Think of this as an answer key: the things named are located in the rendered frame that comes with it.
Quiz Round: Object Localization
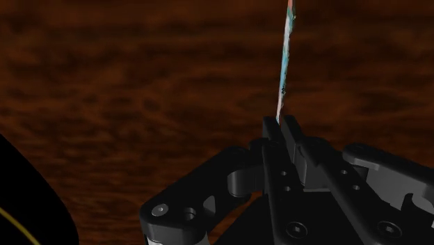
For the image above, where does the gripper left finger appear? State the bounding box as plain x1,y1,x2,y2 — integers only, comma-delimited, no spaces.
139,116,296,245

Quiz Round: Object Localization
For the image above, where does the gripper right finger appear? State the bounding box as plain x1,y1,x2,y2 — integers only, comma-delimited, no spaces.
280,114,434,245

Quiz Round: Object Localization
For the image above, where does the thin multicoloured card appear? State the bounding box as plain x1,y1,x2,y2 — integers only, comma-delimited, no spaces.
275,0,297,126

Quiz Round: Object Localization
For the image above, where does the black round object yellow line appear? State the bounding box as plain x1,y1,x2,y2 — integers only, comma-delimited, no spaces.
0,133,81,245

